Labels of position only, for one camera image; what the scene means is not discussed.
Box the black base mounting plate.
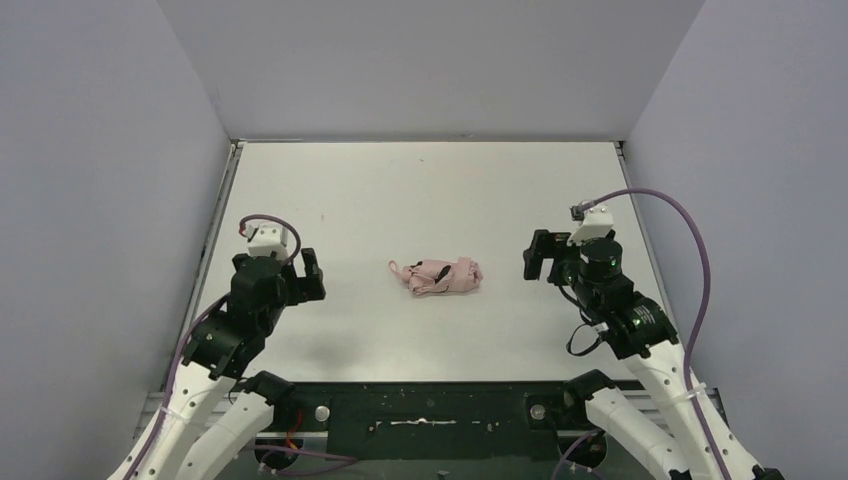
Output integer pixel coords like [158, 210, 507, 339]
[259, 381, 592, 461]

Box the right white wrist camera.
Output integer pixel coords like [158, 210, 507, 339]
[567, 204, 614, 246]

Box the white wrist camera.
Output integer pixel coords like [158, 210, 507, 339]
[567, 204, 614, 246]
[243, 222, 289, 260]

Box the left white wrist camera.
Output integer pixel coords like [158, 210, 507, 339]
[243, 222, 289, 260]

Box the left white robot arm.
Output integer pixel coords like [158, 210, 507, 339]
[111, 247, 326, 479]

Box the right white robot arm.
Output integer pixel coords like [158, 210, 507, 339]
[522, 229, 783, 479]

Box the pink and black folding umbrella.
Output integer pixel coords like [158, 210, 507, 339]
[388, 257, 483, 296]

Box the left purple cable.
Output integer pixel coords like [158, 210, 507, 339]
[122, 213, 359, 480]

